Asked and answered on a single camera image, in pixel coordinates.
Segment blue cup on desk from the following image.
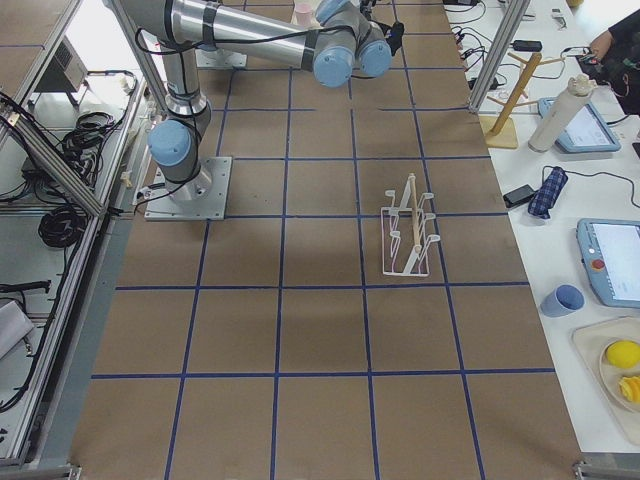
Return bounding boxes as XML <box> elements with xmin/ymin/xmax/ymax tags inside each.
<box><xmin>540</xmin><ymin>284</ymin><xmax>585</xmax><ymax>318</ymax></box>

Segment yellow lemon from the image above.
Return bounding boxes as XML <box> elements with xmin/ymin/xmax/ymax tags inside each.
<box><xmin>605</xmin><ymin>340</ymin><xmax>640</xmax><ymax>369</ymax></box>

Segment blue teach pendant right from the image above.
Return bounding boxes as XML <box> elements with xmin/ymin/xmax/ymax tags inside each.
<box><xmin>576</xmin><ymin>218</ymin><xmax>639</xmax><ymax>308</ymax></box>

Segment wooden mug tree stand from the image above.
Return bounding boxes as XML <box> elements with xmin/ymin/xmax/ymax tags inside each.
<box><xmin>479</xmin><ymin>52</ymin><xmax>564</xmax><ymax>149</ymax></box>

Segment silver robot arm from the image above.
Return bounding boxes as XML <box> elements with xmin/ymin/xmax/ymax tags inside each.
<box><xmin>105</xmin><ymin>1</ymin><xmax>403</xmax><ymax>201</ymax></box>

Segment white cylindrical bottle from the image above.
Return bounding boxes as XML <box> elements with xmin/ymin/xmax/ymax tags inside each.
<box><xmin>528</xmin><ymin>73</ymin><xmax>597</xmax><ymax>152</ymax></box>

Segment blue teach pendant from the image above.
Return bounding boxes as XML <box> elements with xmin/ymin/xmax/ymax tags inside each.
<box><xmin>555</xmin><ymin>102</ymin><xmax>621</xmax><ymax>154</ymax></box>
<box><xmin>576</xmin><ymin>218</ymin><xmax>639</xmax><ymax>308</ymax></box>

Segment white wire cup rack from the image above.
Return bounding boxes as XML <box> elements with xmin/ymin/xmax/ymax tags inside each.
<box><xmin>380</xmin><ymin>179</ymin><xmax>440</xmax><ymax>278</ymax></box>

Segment black phone on desk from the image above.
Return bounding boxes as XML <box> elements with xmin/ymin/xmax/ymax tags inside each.
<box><xmin>503</xmin><ymin>184</ymin><xmax>537</xmax><ymax>209</ymax></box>

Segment blue plaid folded umbrella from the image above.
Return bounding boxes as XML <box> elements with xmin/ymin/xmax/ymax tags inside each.
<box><xmin>527</xmin><ymin>167</ymin><xmax>568</xmax><ymax>220</ymax></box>

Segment aluminium frame post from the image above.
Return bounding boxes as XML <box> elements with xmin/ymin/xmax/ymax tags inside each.
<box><xmin>468</xmin><ymin>0</ymin><xmax>530</xmax><ymax>113</ymax></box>

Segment orange slices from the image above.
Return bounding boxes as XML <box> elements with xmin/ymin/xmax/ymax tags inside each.
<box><xmin>618</xmin><ymin>376</ymin><xmax>640</xmax><ymax>403</ymax></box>

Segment black power adapter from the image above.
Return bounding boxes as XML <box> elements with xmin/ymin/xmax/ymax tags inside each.
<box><xmin>511</xmin><ymin>40</ymin><xmax>542</xmax><ymax>52</ymax></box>

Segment pink plastic cup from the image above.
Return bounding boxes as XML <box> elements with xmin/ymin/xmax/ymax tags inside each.
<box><xmin>293</xmin><ymin>1</ymin><xmax>317</xmax><ymax>27</ymax></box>

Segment wooden dowel on rack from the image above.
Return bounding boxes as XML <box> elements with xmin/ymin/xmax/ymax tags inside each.
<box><xmin>408</xmin><ymin>173</ymin><xmax>422</xmax><ymax>253</ymax></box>

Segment blue teach pendant left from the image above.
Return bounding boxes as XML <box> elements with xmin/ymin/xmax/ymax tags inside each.
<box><xmin>555</xmin><ymin>102</ymin><xmax>621</xmax><ymax>154</ymax></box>

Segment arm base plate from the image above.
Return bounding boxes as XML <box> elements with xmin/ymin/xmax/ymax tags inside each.
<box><xmin>143</xmin><ymin>156</ymin><xmax>232</xmax><ymax>221</ymax></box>

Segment beige tray with fruit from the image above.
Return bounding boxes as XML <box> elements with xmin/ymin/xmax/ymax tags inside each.
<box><xmin>572</xmin><ymin>316</ymin><xmax>639</xmax><ymax>415</ymax></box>

